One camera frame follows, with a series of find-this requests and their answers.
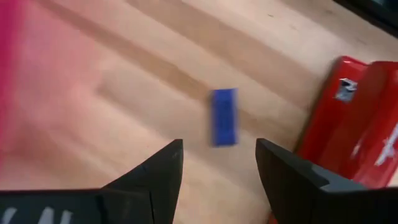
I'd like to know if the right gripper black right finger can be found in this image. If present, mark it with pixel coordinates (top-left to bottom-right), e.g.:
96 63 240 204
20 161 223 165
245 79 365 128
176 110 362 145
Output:
255 138 398 224

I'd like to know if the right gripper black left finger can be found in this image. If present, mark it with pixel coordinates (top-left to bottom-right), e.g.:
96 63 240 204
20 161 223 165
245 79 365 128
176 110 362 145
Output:
0 139 184 224

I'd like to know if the blue eraser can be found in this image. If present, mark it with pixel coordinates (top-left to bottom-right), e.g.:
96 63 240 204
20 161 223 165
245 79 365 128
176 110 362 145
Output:
211 87 240 148

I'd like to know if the red stapler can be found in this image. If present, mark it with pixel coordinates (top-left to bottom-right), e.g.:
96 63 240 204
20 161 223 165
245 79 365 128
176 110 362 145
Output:
293 55 398 190

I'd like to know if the pink plastic pencil box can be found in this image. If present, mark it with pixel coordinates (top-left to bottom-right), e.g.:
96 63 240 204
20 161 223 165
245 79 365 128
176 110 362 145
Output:
0 0 24 150

